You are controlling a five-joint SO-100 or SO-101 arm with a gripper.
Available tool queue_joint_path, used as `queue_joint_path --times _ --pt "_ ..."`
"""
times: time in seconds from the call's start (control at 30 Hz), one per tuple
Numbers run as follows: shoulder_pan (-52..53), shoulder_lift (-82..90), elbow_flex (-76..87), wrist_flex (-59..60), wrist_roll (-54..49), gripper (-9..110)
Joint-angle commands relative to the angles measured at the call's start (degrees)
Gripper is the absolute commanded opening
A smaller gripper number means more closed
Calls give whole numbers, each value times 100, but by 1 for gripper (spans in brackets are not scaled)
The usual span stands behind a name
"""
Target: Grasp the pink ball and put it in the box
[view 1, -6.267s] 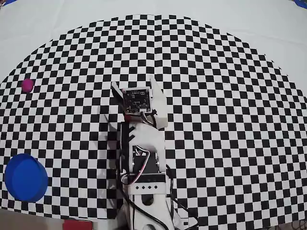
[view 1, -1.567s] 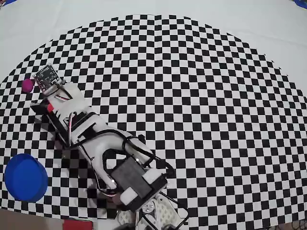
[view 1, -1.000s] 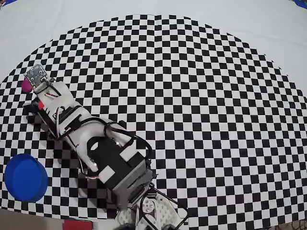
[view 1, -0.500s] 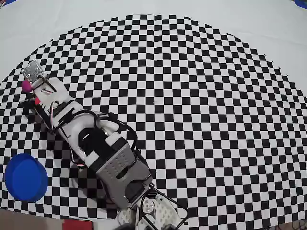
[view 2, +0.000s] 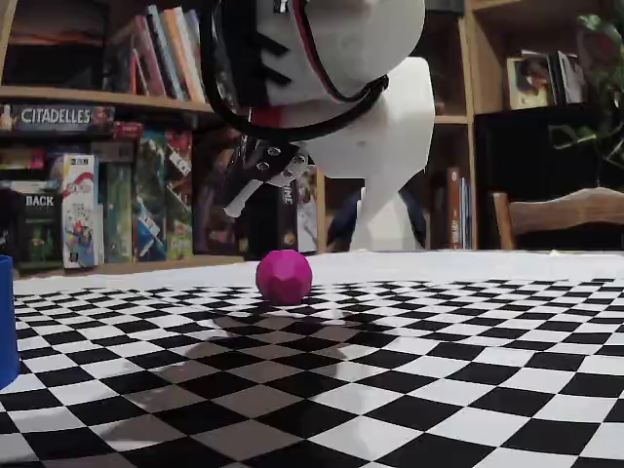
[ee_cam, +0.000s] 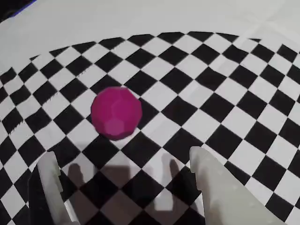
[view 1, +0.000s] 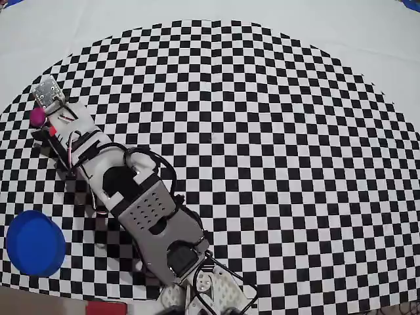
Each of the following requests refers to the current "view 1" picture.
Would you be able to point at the black white checkered mat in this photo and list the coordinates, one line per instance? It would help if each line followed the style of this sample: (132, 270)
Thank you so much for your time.
(262, 131)

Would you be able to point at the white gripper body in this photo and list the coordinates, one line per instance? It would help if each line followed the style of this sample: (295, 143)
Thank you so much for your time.
(64, 132)

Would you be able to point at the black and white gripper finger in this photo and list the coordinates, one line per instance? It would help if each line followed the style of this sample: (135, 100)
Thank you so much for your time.
(49, 139)

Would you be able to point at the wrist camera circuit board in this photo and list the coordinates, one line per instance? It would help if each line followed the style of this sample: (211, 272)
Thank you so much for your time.
(47, 90)

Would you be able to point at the pink ball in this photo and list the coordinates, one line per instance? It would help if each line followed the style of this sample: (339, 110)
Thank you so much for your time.
(36, 117)

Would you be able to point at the grey and white robot arm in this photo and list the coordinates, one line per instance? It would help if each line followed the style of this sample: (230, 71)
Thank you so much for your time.
(147, 210)

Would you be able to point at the blue round box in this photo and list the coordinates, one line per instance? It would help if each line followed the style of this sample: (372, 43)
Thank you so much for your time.
(33, 243)

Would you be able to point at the red flat object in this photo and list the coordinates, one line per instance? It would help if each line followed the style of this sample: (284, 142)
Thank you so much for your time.
(106, 308)

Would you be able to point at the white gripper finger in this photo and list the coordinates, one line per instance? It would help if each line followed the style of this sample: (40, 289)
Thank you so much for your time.
(57, 115)

